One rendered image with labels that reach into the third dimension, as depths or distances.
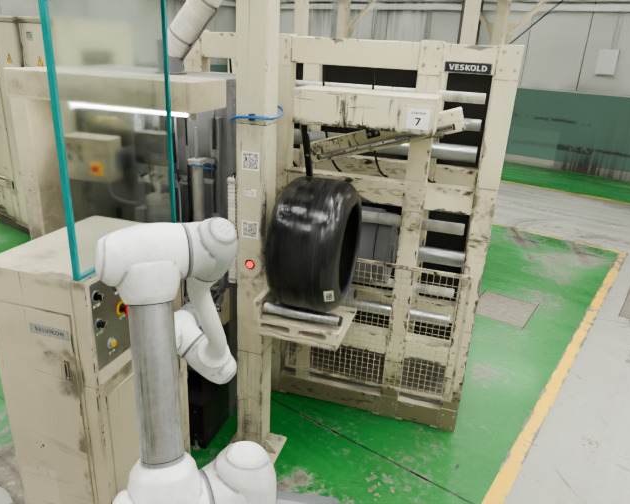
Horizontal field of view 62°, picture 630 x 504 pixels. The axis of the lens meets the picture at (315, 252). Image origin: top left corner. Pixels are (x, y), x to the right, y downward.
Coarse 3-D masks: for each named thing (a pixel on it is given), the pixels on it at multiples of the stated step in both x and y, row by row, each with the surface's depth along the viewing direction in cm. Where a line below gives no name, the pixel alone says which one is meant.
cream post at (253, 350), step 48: (240, 0) 192; (240, 48) 198; (240, 96) 204; (240, 144) 211; (240, 192) 218; (240, 240) 226; (240, 288) 234; (240, 336) 243; (240, 384) 252; (240, 432) 263
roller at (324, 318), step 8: (264, 304) 225; (272, 304) 225; (272, 312) 224; (280, 312) 223; (288, 312) 222; (296, 312) 221; (304, 312) 220; (312, 312) 220; (320, 312) 220; (312, 320) 220; (320, 320) 218; (328, 320) 217; (336, 320) 217
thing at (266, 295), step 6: (264, 294) 227; (270, 294) 234; (258, 300) 222; (264, 300) 226; (270, 300) 235; (276, 300) 243; (252, 306) 222; (258, 306) 221; (252, 312) 223; (258, 312) 222; (264, 312) 228; (252, 318) 224; (258, 318) 223
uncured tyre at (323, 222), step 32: (288, 192) 207; (320, 192) 205; (352, 192) 213; (288, 224) 200; (320, 224) 197; (352, 224) 244; (288, 256) 200; (320, 256) 197; (352, 256) 241; (288, 288) 206; (320, 288) 202
